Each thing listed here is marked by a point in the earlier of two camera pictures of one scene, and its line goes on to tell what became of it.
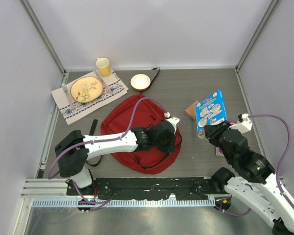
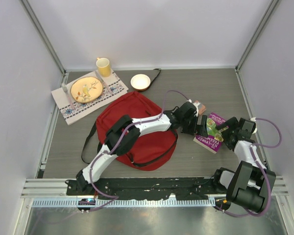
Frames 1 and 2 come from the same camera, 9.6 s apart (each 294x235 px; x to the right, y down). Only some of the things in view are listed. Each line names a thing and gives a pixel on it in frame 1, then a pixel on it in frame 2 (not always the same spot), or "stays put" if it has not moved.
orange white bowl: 140,82 stays put
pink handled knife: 104,82 stays put
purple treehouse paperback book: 219,151 → 215,137
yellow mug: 104,67 stays put
